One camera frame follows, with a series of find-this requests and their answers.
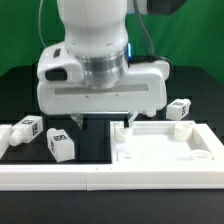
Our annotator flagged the white U-shaped fence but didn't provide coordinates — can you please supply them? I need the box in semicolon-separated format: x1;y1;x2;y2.
0;124;224;191

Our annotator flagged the black cable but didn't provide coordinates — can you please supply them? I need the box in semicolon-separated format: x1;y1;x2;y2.
127;0;173;68

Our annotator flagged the white square table top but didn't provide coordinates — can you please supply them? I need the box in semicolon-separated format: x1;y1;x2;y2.
110;121;224;164

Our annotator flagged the white cable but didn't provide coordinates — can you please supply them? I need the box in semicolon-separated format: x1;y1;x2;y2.
37;0;48;49

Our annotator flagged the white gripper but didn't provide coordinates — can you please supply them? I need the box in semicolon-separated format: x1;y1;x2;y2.
37;42;170;129

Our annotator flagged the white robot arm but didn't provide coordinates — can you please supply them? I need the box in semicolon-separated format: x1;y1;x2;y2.
37;0;187;124

